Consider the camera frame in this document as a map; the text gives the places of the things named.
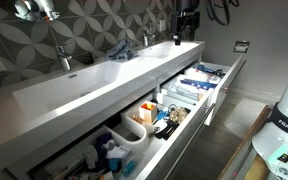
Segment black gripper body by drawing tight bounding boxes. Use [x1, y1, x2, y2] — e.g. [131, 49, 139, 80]
[171, 0, 200, 46]

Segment white box orange interior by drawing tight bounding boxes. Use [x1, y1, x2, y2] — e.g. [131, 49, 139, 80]
[139, 101, 157, 123]

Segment open right drawer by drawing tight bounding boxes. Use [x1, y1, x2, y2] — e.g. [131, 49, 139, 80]
[161, 57, 245, 125]

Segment open drawer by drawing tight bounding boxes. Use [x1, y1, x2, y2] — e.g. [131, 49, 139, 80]
[161, 57, 245, 125]
[29, 88, 216, 180]

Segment open left drawer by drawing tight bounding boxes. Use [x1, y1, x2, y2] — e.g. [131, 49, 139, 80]
[29, 88, 216, 180]

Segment chrome right faucet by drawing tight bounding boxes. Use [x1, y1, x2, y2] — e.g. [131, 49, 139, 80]
[142, 31, 149, 47]

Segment chrome faucet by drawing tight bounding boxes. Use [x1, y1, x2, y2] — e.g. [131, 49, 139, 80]
[142, 31, 149, 47]
[55, 44, 72, 72]

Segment blue white package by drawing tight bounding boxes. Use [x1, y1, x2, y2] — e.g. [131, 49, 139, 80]
[180, 79, 217, 90]

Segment blue crumpled cloth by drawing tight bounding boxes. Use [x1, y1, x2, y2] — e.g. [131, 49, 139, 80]
[105, 39, 138, 61]

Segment gold beaded jewelry pile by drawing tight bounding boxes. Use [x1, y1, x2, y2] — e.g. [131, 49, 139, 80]
[169, 107, 188, 124]

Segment blue scissors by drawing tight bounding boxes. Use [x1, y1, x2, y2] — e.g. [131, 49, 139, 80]
[153, 110, 168, 124]

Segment chrome left faucet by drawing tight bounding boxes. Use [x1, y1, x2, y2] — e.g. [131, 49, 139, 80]
[55, 44, 72, 72]

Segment dark blue cloth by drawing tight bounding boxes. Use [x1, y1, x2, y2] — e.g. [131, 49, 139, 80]
[94, 133, 112, 170]

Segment white folded cloth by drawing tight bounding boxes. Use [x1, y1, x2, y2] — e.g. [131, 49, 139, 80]
[106, 146, 130, 159]

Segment wooden robot cart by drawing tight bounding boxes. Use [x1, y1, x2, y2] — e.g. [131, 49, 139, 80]
[217, 105, 272, 180]

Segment teal small bottle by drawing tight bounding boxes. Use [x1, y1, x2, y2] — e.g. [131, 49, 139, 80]
[122, 160, 136, 177]

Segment white double sink vanity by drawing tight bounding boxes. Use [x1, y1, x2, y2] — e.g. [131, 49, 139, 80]
[0, 40, 206, 174]

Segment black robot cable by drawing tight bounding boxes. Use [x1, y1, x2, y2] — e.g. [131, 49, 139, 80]
[205, 0, 241, 27]

